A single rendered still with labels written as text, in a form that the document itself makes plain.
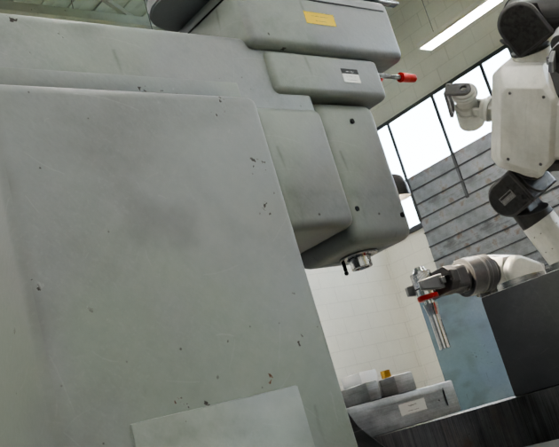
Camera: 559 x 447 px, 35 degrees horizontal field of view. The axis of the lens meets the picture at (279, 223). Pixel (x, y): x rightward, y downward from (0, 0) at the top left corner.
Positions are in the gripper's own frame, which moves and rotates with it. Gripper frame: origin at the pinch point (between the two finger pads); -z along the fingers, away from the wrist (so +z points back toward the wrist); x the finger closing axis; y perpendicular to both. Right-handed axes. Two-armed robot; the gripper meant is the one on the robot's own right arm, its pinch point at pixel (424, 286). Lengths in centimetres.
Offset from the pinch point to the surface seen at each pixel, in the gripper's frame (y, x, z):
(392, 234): -10.8, 8.7, -9.8
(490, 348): -6, -458, 381
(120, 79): -43, 25, -66
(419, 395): 22.0, -5.2, -6.7
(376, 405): 21.7, -1.9, -19.7
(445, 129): -288, -655, 588
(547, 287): 11.3, 41.6, -5.7
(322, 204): -17.5, 16.1, -28.6
